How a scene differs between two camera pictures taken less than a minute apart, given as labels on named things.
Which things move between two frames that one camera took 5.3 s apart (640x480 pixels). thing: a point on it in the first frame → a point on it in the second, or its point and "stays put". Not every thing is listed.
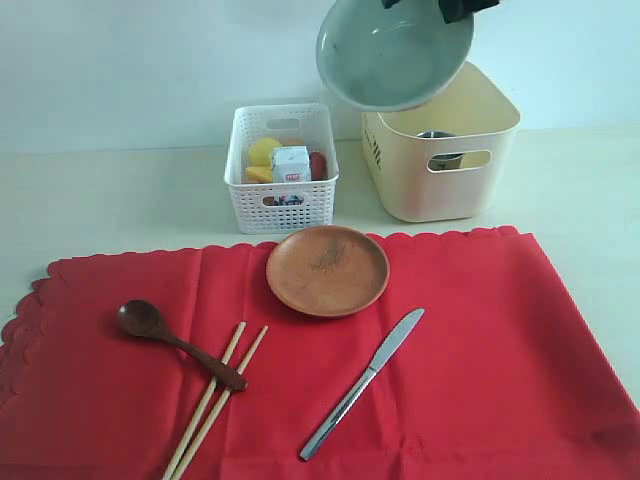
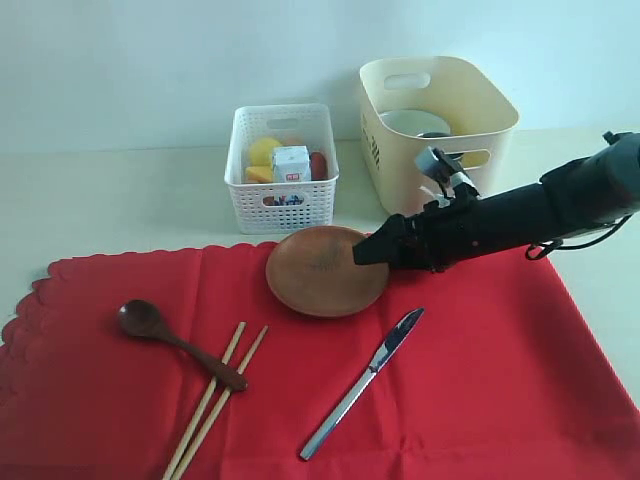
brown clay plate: [328, 271] stays put
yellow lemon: [261, 152] stays put
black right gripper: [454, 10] → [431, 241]
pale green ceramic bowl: [390, 59] → [414, 122]
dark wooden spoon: [144, 318] stays put
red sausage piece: [319, 168] stays put
